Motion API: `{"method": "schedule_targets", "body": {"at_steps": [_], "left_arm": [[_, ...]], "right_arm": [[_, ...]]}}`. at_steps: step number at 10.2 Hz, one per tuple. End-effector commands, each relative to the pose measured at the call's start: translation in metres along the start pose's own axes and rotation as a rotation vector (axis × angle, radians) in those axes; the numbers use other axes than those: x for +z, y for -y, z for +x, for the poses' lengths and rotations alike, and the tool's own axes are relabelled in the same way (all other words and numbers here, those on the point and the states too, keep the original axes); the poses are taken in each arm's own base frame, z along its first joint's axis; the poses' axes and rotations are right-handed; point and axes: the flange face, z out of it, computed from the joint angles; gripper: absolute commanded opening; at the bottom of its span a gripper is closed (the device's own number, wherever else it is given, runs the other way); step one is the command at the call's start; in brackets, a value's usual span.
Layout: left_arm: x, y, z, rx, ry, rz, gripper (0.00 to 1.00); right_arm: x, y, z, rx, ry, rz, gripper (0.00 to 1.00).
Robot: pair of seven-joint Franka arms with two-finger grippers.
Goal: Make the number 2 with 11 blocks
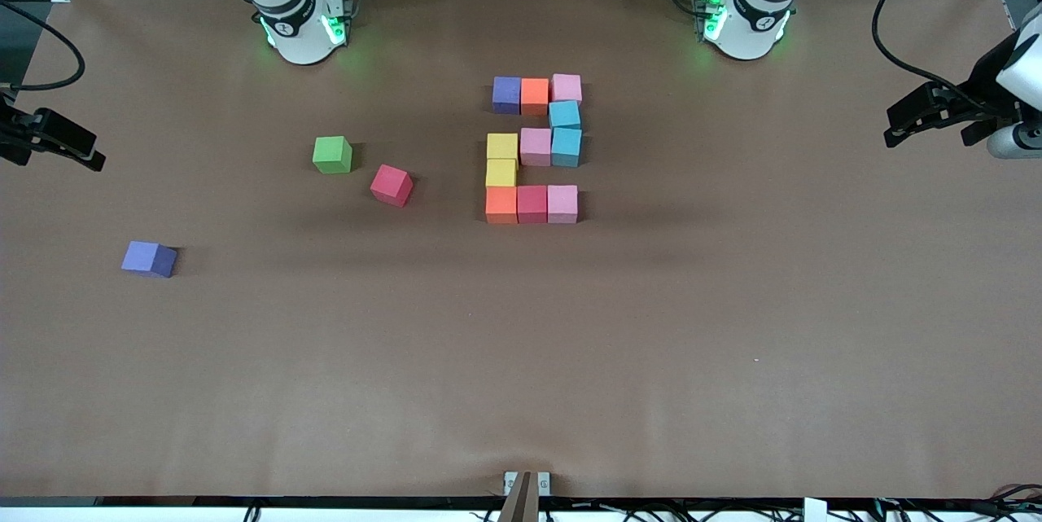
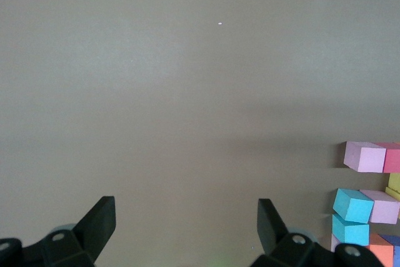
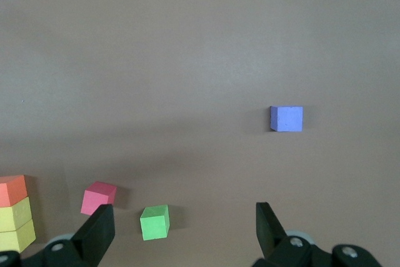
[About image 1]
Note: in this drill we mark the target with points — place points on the bright pink foam cube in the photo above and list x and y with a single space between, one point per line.
536 146

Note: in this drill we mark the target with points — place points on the blue foam cube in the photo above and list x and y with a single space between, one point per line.
566 147
565 115

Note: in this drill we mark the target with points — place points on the green foam cube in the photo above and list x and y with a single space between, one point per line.
332 154

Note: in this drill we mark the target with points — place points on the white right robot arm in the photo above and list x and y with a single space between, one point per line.
285 9

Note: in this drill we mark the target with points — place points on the metal bracket with brown post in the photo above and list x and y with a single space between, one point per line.
525 497

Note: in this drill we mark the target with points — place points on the yellow foam cube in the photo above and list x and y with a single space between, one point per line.
501 173
502 147

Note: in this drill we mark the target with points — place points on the light pink foam cube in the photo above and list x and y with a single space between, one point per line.
566 88
562 204

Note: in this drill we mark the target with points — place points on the red foam cube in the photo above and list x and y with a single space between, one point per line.
391 184
532 204

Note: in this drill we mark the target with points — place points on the purple foam cube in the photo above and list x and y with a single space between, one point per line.
506 94
146 258

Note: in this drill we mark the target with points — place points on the orange foam cube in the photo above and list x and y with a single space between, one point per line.
501 206
535 96

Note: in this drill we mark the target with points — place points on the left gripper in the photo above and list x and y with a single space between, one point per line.
984 81

